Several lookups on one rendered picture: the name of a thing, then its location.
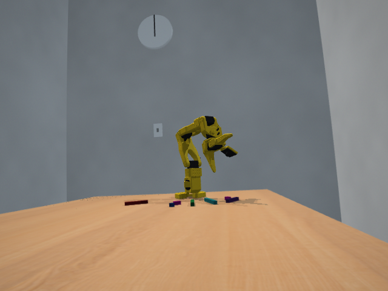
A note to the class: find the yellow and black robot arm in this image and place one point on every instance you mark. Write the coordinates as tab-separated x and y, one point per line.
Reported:
208	126

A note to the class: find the turquoise rod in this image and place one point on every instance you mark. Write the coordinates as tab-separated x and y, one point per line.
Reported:
212	201

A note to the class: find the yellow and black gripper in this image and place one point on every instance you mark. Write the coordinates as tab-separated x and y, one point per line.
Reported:
209	146

